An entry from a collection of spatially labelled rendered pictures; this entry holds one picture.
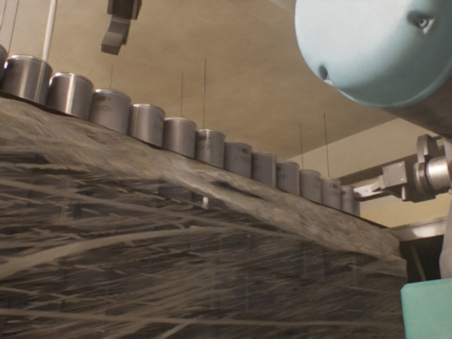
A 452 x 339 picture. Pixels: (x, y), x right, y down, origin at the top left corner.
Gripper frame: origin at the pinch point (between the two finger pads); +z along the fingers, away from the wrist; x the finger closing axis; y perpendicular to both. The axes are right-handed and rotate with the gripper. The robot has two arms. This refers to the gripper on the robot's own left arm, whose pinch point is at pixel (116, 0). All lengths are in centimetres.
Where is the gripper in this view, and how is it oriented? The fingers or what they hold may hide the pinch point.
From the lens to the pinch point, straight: 75.9
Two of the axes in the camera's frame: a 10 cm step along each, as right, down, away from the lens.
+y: -9.7, -1.9, -1.2
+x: 2.2, -7.4, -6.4
